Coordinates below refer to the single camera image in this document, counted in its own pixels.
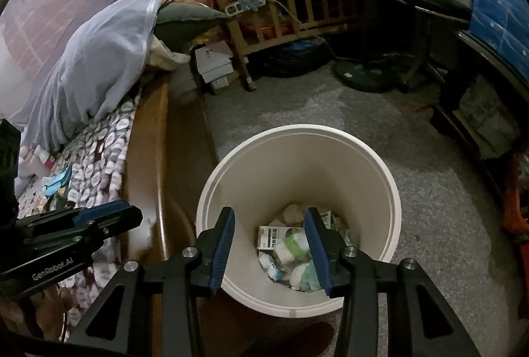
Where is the black plastic bag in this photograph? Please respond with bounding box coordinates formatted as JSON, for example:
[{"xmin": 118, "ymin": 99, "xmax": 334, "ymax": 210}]
[{"xmin": 258, "ymin": 40, "xmax": 331, "ymax": 77}]

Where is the person's left hand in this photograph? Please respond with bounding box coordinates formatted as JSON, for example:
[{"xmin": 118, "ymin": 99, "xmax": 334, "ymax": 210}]
[{"xmin": 0, "ymin": 285, "xmax": 77, "ymax": 343}]

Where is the yellow checked cloth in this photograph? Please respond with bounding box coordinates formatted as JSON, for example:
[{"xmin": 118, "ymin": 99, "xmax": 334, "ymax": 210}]
[{"xmin": 144, "ymin": 38, "xmax": 191, "ymax": 72}]

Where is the printed bedsheet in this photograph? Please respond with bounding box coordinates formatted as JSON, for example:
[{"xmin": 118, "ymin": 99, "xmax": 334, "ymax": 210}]
[{"xmin": 17, "ymin": 88, "xmax": 143, "ymax": 341}]

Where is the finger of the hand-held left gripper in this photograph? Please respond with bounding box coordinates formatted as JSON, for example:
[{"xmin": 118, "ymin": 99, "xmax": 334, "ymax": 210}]
[
  {"xmin": 22, "ymin": 205, "xmax": 144, "ymax": 254},
  {"xmin": 17, "ymin": 199, "xmax": 131, "ymax": 232}
]

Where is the black metal stand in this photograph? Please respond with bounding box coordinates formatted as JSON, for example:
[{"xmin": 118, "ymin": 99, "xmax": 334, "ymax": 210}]
[{"xmin": 372, "ymin": 0, "xmax": 474, "ymax": 93}]

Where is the green pillow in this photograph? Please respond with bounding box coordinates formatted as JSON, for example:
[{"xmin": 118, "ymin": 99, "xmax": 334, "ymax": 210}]
[{"xmin": 155, "ymin": 1, "xmax": 228, "ymax": 52}]

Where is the blue paper packaging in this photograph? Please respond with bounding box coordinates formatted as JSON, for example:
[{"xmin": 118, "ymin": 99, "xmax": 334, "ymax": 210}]
[{"xmin": 41, "ymin": 164, "xmax": 74, "ymax": 197}]

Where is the dark green fan base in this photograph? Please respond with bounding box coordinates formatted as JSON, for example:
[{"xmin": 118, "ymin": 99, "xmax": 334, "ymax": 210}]
[{"xmin": 333, "ymin": 59, "xmax": 403, "ymax": 94}]

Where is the orange plastic crate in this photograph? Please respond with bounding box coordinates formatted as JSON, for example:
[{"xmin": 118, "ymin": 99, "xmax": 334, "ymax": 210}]
[{"xmin": 502, "ymin": 152, "xmax": 529, "ymax": 246}]

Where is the wooden crib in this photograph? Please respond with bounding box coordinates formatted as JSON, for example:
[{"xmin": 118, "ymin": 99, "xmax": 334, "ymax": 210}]
[{"xmin": 193, "ymin": 0, "xmax": 364, "ymax": 91}]

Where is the blue patterned cover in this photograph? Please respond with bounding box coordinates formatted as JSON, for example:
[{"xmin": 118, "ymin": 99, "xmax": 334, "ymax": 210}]
[{"xmin": 469, "ymin": 0, "xmax": 529, "ymax": 66}]

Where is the green white cardboard box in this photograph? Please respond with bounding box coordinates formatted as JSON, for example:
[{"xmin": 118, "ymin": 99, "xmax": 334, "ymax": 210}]
[{"xmin": 257, "ymin": 225, "xmax": 308, "ymax": 252}]

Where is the lavender duvet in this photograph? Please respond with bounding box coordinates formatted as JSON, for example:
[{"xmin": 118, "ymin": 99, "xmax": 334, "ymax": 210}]
[{"xmin": 19, "ymin": 0, "xmax": 174, "ymax": 176}]

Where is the white printed bag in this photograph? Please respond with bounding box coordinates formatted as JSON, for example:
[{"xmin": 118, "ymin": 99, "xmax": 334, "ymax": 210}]
[{"xmin": 459, "ymin": 76, "xmax": 521, "ymax": 160}]

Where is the white round bin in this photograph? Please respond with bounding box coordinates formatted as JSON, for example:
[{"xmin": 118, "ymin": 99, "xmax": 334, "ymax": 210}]
[{"xmin": 195, "ymin": 124, "xmax": 403, "ymax": 318}]

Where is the white bottle pink label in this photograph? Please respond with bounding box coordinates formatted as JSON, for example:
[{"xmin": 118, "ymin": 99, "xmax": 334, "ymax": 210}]
[{"xmin": 35, "ymin": 145, "xmax": 57, "ymax": 178}]

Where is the white cable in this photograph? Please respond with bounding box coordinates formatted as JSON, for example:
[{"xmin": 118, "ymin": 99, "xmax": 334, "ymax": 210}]
[{"xmin": 264, "ymin": 0, "xmax": 333, "ymax": 49}]

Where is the wooden bed frame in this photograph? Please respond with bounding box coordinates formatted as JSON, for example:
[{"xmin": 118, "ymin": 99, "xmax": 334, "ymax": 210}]
[{"xmin": 122, "ymin": 69, "xmax": 224, "ymax": 357}]

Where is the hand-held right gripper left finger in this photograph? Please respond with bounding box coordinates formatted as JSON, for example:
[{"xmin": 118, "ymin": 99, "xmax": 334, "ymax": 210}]
[{"xmin": 62, "ymin": 207, "xmax": 236, "ymax": 357}]

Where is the blue white wrapper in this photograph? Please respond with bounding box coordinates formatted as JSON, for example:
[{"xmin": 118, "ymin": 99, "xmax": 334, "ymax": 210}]
[{"xmin": 260, "ymin": 253, "xmax": 287, "ymax": 283}]

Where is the green towel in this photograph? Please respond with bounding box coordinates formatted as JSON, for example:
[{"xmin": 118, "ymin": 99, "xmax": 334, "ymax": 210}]
[{"xmin": 289, "ymin": 261, "xmax": 328, "ymax": 292}]

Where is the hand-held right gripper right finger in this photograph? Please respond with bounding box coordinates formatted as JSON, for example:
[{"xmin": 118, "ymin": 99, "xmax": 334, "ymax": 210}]
[{"xmin": 305, "ymin": 207, "xmax": 482, "ymax": 357}]

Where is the white tissue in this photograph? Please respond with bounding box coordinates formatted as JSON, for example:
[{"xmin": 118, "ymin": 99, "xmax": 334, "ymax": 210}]
[{"xmin": 283, "ymin": 204, "xmax": 308, "ymax": 227}]

